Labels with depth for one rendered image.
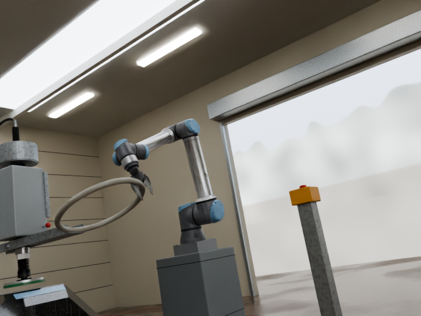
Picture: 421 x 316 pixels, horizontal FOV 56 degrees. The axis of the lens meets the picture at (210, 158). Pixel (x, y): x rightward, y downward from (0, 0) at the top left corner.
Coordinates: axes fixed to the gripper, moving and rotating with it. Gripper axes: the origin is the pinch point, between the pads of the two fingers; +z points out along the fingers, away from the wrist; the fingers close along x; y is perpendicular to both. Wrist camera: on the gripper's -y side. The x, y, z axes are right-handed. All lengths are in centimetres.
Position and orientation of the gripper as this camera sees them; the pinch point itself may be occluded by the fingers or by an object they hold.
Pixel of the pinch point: (146, 195)
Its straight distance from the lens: 213.3
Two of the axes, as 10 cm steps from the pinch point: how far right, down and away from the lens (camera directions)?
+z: 4.8, 7.9, -3.8
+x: -8.7, 4.6, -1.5
